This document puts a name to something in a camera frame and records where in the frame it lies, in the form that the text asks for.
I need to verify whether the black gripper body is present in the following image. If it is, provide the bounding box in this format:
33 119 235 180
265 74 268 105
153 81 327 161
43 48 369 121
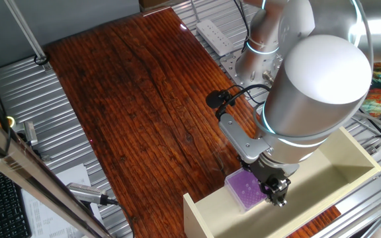
249 157 299 184

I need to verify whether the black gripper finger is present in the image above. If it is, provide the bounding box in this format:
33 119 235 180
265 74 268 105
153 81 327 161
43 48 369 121
265 178 292 208

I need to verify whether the clear box with purple insert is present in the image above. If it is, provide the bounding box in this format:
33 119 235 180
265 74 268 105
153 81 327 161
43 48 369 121
224 167 268 214

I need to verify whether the cream wooden shelf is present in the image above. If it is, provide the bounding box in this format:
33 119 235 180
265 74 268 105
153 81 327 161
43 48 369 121
183 126 381 238

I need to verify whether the white power strip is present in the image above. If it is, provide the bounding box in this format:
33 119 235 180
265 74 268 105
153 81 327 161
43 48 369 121
196 19 234 57

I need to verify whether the brown wood grain board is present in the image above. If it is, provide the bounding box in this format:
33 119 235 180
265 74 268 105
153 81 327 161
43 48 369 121
44 7 342 238

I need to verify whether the brown cardboard box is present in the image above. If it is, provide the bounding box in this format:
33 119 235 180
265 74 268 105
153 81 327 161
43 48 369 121
139 0 178 13

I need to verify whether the printed paper sheet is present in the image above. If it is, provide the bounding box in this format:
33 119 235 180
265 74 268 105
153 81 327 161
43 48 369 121
21 163 94 238

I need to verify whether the black keyboard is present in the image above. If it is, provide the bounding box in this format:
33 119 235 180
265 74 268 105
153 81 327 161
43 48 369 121
0 158 32 238

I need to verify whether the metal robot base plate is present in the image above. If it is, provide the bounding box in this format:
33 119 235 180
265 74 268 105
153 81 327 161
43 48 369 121
219 49 284 87

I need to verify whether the thick grey robot cable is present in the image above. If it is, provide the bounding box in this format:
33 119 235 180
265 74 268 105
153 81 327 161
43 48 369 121
352 110 381 134

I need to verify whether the silver camera with ribbed housing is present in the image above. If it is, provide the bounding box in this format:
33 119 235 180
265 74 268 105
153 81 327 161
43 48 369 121
65 182 110 206

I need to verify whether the aluminium frame beam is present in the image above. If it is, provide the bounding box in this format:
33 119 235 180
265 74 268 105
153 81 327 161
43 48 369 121
0 95 112 238

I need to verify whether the slanted aluminium frame post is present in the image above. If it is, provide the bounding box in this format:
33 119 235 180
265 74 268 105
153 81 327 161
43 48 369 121
4 0 51 67

